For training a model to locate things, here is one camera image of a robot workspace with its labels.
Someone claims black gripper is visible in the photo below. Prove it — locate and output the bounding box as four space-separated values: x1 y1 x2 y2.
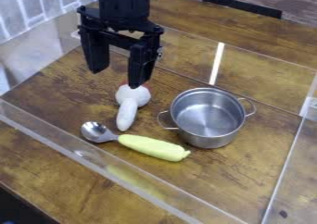
77 0 165 89

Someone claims white mushroom with red cap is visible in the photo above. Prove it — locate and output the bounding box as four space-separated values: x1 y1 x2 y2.
116 84 152 131

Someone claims silver pot with handles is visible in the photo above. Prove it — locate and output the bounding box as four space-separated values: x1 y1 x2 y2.
158 87 257 149

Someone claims black strip on back wall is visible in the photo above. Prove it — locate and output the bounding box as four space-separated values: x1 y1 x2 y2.
203 0 283 19

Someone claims spoon with yellow handle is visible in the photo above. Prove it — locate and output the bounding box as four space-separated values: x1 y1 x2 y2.
81 121 192 162

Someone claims clear acrylic enclosure wall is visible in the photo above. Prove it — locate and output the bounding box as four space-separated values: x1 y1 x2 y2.
0 99 248 224

